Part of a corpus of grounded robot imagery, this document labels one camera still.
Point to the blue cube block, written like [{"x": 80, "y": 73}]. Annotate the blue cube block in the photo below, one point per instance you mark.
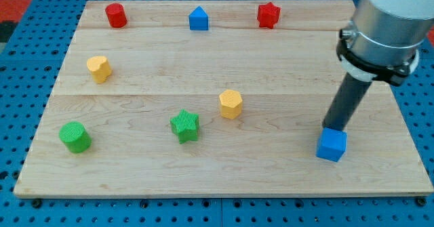
[{"x": 331, "y": 145}]

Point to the yellow heart block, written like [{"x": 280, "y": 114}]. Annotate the yellow heart block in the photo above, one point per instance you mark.
[{"x": 99, "y": 68}]

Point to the red cylinder block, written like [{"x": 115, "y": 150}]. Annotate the red cylinder block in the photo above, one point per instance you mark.
[{"x": 116, "y": 15}]

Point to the green cylinder block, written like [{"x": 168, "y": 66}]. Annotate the green cylinder block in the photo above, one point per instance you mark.
[{"x": 75, "y": 137}]

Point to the yellow hexagon block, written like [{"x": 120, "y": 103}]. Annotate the yellow hexagon block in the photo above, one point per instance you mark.
[{"x": 230, "y": 104}]

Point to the red star block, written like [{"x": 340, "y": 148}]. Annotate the red star block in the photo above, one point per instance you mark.
[{"x": 268, "y": 15}]

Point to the green star block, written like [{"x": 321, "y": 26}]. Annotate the green star block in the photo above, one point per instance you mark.
[{"x": 185, "y": 125}]

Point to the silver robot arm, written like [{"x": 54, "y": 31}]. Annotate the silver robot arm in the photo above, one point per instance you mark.
[{"x": 381, "y": 40}]

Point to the blue triangle block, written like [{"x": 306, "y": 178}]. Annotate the blue triangle block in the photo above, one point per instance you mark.
[{"x": 198, "y": 19}]

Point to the wooden board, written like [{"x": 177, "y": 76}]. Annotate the wooden board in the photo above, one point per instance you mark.
[{"x": 287, "y": 78}]

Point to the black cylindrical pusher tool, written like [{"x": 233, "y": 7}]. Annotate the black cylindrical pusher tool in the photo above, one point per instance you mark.
[{"x": 345, "y": 102}]

